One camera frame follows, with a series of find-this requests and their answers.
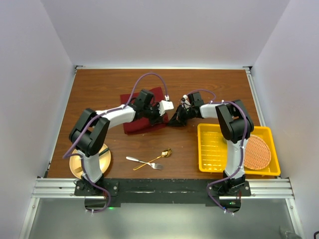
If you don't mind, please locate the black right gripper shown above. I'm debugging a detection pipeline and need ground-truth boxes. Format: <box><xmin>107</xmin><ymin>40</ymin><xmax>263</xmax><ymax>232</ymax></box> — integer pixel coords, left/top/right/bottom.
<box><xmin>167</xmin><ymin>105</ymin><xmax>194</xmax><ymax>127</ymax></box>

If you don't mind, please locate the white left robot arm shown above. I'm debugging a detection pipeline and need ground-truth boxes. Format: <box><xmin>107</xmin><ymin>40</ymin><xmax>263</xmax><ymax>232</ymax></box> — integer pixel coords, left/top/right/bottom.
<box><xmin>63</xmin><ymin>89</ymin><xmax>174</xmax><ymax>198</ymax></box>

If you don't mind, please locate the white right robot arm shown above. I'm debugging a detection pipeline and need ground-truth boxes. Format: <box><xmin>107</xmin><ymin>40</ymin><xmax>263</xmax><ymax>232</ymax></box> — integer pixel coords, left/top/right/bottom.
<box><xmin>167</xmin><ymin>91</ymin><xmax>254</xmax><ymax>196</ymax></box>

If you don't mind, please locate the gold spoon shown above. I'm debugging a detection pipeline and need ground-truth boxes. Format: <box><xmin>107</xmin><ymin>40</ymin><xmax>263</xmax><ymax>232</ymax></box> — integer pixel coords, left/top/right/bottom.
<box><xmin>133</xmin><ymin>148</ymin><xmax>173</xmax><ymax>171</ymax></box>

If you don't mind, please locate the yellow plastic tray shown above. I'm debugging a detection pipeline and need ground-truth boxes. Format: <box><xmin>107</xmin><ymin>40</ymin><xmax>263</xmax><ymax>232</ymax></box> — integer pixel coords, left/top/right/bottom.
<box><xmin>197</xmin><ymin>123</ymin><xmax>281</xmax><ymax>176</ymax></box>

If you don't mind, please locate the silver fork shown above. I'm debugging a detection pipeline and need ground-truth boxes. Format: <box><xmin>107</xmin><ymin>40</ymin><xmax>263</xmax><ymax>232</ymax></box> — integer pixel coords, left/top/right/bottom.
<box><xmin>126</xmin><ymin>156</ymin><xmax>163</xmax><ymax>171</ymax></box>

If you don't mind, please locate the orange woven round mat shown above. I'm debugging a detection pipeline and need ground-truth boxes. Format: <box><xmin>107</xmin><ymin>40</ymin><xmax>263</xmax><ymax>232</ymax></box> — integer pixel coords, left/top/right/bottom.
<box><xmin>244</xmin><ymin>135</ymin><xmax>271</xmax><ymax>170</ymax></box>

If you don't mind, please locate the cream round plate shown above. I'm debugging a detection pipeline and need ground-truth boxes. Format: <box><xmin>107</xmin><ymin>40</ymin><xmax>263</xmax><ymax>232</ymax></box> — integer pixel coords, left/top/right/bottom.
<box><xmin>69</xmin><ymin>144</ymin><xmax>112</xmax><ymax>179</ymax></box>

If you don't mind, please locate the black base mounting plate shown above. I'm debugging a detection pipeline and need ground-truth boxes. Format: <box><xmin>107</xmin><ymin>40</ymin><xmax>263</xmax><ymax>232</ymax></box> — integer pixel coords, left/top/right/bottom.
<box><xmin>74</xmin><ymin>178</ymin><xmax>251</xmax><ymax>212</ymax></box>

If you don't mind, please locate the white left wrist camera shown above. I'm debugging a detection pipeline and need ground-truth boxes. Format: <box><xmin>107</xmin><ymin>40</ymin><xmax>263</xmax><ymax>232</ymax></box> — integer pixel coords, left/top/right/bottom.
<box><xmin>159</xmin><ymin>95</ymin><xmax>174</xmax><ymax>116</ymax></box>

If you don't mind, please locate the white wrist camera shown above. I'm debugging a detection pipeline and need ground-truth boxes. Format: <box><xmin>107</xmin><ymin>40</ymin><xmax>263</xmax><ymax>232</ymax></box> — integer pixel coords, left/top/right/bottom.
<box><xmin>180</xmin><ymin>95</ymin><xmax>191</xmax><ymax>109</ymax></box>
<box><xmin>159</xmin><ymin>95</ymin><xmax>174</xmax><ymax>116</ymax></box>

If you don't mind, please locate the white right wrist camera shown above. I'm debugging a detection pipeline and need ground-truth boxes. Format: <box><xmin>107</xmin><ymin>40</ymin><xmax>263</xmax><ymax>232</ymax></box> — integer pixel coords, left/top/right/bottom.
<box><xmin>180</xmin><ymin>95</ymin><xmax>191</xmax><ymax>109</ymax></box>

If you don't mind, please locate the aluminium right side rail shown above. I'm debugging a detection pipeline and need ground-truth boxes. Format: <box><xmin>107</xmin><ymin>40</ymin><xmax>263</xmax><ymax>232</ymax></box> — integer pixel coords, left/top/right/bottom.
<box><xmin>243</xmin><ymin>67</ymin><xmax>266</xmax><ymax>126</ymax></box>

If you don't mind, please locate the aluminium rail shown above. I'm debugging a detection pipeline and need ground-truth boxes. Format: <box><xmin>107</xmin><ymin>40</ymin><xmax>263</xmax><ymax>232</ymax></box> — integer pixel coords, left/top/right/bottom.
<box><xmin>243</xmin><ymin>67</ymin><xmax>266</xmax><ymax>126</ymax></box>
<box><xmin>31</xmin><ymin>178</ymin><xmax>294</xmax><ymax>199</ymax></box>

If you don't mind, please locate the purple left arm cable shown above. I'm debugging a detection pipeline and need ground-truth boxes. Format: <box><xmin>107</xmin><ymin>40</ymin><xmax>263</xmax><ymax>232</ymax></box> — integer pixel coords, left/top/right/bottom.
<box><xmin>62</xmin><ymin>72</ymin><xmax>170</xmax><ymax>216</ymax></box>

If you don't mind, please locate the aluminium front rail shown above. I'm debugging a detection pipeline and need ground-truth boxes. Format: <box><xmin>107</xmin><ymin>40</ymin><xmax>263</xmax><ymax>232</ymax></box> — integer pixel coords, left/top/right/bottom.
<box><xmin>31</xmin><ymin>178</ymin><xmax>294</xmax><ymax>199</ymax></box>

